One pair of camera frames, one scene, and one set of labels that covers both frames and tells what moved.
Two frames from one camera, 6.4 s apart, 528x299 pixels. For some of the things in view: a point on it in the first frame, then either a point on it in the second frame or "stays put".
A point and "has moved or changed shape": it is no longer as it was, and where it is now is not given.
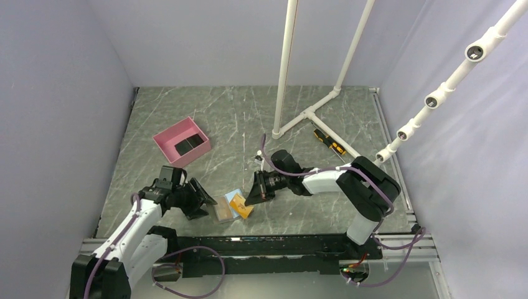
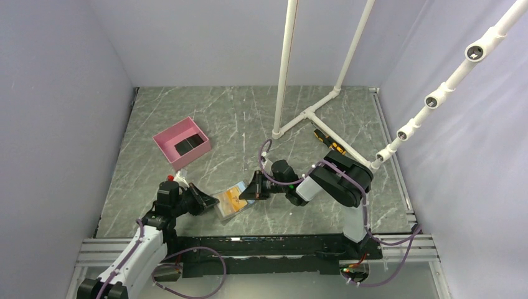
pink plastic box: (182, 142) stays put
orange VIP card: (238, 204) has moved or changed shape
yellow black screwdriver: (322, 136) stays put
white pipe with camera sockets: (474, 53) stays put
